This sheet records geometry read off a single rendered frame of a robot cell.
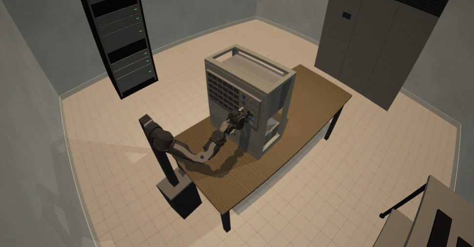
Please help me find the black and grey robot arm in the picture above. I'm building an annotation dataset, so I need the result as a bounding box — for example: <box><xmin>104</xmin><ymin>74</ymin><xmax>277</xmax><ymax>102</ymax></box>
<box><xmin>144</xmin><ymin>119</ymin><xmax>235</xmax><ymax>164</ymax></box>

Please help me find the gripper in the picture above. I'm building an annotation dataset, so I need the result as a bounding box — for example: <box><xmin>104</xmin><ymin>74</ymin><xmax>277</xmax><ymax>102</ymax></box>
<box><xmin>226</xmin><ymin>108</ymin><xmax>253</xmax><ymax>130</ymax></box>

